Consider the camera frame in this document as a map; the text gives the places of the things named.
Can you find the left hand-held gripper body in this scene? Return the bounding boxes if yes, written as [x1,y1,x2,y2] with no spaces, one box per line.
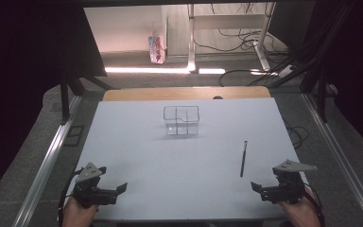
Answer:
[72,162,119,209]

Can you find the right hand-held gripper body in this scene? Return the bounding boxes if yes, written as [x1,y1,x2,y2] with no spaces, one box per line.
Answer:
[260,159,319,205]

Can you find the black pen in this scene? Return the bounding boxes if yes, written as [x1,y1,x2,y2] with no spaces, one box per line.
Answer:
[239,140,249,179]

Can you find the clear plastic divided container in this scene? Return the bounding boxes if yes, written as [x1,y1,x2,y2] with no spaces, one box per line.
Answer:
[163,105,200,136]

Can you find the person's right hand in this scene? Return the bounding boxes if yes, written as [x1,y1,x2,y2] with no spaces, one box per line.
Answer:
[279,188,323,227]

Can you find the person's left hand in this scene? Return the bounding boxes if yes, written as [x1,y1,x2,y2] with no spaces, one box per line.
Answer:
[61,196,100,227]

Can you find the white table board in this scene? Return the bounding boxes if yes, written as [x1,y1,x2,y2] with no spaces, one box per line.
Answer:
[57,97,322,221]

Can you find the black metal stand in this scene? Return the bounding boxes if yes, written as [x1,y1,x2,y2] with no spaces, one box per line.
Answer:
[60,74,114,124]
[299,62,329,124]

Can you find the wooden table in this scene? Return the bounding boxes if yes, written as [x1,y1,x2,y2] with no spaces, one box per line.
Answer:
[102,86,271,102]

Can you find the white power strip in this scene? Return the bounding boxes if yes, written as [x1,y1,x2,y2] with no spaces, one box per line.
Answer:
[277,64,297,79]

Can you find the bright light strip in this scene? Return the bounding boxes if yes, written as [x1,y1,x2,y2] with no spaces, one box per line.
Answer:
[104,66,226,76]

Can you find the black curtain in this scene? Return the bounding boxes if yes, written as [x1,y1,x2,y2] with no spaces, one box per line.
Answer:
[0,0,108,202]
[315,0,363,159]

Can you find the printed carton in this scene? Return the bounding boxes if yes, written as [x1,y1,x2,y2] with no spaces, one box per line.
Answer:
[147,31,167,65]

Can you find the left hand-held gripper cable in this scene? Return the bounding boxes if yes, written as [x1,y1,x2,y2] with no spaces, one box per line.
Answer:
[58,168,84,227]

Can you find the hand-held gripper cable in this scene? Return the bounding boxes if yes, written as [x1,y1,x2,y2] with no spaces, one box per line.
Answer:
[302,183,325,227]
[58,168,84,227]

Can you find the right hand-held gripper cable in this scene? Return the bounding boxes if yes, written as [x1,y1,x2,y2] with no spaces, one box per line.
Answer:
[302,183,325,227]

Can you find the aluminium rail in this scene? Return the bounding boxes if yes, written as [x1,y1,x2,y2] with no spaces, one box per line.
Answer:
[12,96,83,227]
[301,93,363,227]

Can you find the thin black cable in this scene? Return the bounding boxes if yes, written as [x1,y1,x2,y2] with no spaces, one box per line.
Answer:
[283,119,310,149]

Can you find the black looped floor cable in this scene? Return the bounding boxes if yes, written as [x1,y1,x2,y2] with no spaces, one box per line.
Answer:
[217,68,278,88]

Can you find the tangled black floor cables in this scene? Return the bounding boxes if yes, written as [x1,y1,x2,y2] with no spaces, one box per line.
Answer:
[193,3,289,64]

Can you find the white desk frame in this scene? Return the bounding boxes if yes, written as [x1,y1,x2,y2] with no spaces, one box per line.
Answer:
[187,3,277,74]

